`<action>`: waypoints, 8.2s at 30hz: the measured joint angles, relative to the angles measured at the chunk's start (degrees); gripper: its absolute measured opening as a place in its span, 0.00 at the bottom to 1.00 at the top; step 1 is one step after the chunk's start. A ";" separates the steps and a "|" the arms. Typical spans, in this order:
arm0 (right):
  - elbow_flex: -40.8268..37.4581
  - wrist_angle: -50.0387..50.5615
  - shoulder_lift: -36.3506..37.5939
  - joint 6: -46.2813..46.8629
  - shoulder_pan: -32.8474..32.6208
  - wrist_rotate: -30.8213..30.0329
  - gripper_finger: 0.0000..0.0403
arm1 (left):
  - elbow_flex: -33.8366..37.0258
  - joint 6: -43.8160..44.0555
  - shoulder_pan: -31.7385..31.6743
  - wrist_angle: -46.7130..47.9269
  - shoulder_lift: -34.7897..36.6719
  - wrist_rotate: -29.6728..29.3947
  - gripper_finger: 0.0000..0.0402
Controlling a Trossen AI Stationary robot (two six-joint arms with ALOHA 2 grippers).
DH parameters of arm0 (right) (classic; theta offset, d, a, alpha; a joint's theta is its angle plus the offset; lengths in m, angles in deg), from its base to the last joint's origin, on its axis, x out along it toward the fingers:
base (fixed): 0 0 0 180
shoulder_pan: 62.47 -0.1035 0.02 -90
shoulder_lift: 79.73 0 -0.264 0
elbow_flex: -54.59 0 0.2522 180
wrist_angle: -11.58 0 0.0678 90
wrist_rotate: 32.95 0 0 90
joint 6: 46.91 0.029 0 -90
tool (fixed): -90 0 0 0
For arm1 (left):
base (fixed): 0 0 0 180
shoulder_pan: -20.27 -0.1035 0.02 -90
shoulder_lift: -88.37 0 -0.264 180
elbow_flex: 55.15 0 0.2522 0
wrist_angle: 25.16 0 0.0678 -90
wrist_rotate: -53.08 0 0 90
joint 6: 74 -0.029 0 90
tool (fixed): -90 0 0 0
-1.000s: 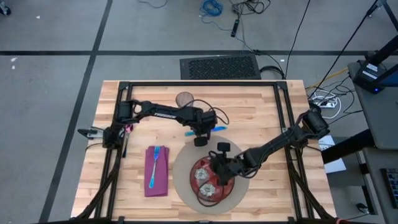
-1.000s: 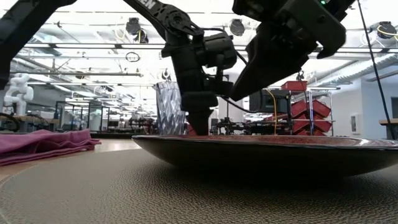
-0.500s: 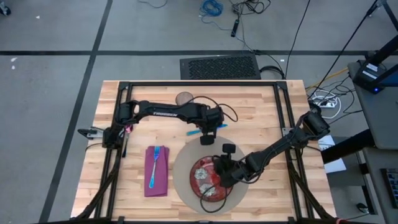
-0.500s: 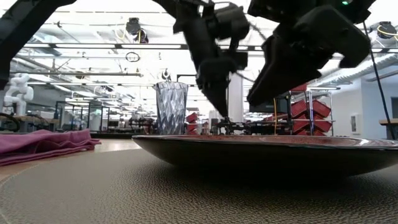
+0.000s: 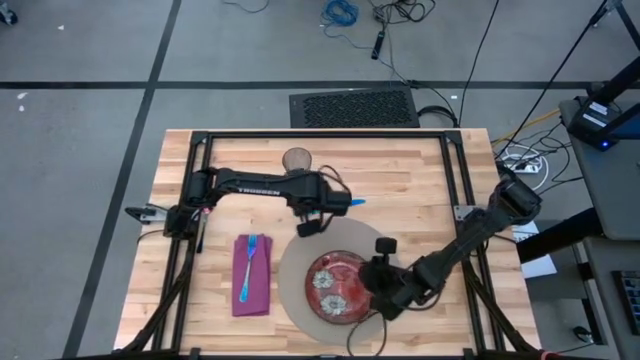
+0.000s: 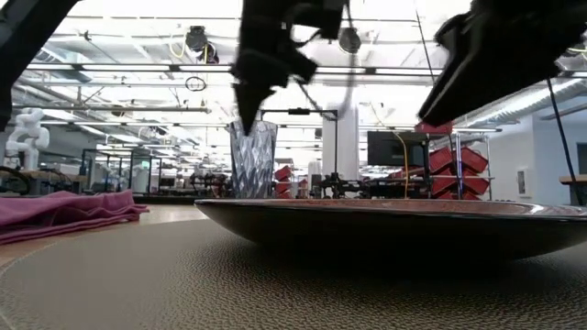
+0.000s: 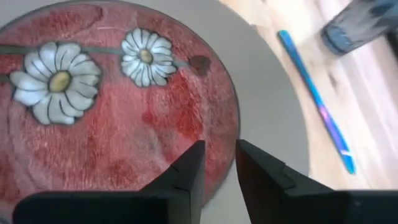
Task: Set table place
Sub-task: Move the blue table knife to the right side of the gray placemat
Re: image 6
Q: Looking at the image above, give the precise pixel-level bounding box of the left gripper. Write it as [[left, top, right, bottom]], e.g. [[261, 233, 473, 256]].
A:
[[231, 0, 349, 137]]

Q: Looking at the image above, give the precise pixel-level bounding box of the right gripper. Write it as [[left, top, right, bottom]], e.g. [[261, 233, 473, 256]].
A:
[[417, 0, 587, 128]]

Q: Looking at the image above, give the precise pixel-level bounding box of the clear faceted glass tumbler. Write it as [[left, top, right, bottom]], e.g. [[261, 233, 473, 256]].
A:
[[228, 119, 279, 200]]

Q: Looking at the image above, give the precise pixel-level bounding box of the dark round plate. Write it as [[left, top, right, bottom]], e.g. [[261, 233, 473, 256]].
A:
[[194, 197, 587, 263]]

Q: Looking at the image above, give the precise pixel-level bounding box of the round grey placemat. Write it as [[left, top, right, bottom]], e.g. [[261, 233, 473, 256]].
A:
[[0, 217, 587, 330]]

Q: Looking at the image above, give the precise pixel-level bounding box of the magenta cloth napkin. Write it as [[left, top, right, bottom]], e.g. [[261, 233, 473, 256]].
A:
[[0, 190, 150, 247]]

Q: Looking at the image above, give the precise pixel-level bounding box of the metal shelf rack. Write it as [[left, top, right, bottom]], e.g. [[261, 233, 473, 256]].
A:
[[424, 127, 504, 201]]

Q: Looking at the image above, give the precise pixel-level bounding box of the black gantry stand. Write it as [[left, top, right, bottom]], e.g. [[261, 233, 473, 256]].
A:
[[260, 107, 339, 184]]

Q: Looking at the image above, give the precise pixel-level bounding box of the white round pillar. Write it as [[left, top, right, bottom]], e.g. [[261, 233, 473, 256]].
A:
[[322, 103, 360, 182]]

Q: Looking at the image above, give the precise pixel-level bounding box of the black monitor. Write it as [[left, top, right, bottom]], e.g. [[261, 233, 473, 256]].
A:
[[366, 130, 430, 167]]

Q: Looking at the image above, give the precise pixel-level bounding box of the long white light bar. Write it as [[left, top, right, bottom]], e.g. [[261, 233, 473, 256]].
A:
[[27, 63, 444, 76]]

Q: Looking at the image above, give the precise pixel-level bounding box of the wooden desk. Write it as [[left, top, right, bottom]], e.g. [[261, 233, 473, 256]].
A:
[[559, 174, 587, 206]]

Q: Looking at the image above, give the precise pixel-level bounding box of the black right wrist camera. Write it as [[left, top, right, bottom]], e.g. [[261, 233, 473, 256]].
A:
[[433, 12, 476, 52]]

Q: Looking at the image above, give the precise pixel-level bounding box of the thin black cable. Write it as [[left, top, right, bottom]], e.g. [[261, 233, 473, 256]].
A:
[[414, 8, 437, 79]]

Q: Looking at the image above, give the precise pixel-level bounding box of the black cable reel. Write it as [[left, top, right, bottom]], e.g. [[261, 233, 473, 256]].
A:
[[338, 27, 362, 55], [185, 25, 220, 64]]

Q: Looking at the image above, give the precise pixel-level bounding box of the thick black cable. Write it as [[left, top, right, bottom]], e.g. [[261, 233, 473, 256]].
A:
[[545, 77, 583, 206]]

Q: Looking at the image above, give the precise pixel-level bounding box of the yellow cable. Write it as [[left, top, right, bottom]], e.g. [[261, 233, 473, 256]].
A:
[[389, 130, 410, 198]]

